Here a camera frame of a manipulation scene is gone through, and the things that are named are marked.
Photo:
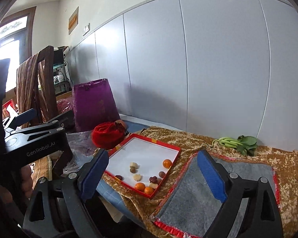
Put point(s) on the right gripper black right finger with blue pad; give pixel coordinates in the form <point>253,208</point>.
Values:
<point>261,217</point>

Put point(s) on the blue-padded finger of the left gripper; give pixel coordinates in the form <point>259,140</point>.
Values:
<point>20,119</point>

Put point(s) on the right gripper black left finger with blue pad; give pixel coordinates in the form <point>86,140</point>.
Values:
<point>57,207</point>

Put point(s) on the dried red jujube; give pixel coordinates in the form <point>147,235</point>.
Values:
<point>119,177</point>
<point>153,180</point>

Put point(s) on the brown round longan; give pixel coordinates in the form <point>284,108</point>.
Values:
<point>133,170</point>

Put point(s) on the round beige cake piece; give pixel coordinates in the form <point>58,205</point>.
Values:
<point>137,177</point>

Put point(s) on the small orange tangerine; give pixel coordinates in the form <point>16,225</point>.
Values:
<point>148,190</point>

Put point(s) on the wooden chair striped cloth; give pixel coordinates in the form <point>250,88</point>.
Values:
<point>35,87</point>

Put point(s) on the golden patterned cloth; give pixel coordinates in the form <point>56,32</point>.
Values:
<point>142,210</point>

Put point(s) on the purple fabric bag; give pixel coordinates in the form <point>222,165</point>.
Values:
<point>93,104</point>

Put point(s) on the grey felt mat red trim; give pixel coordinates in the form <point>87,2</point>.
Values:
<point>190,207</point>

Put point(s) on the green leafy vegetable bunch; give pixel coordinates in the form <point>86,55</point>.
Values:
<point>245,145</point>

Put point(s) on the peach fruit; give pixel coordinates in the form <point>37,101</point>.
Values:
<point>121,122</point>

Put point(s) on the red box white interior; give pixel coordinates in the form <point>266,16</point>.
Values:
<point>148,153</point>

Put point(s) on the red drawstring pouch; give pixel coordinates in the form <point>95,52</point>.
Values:
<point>108,135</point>

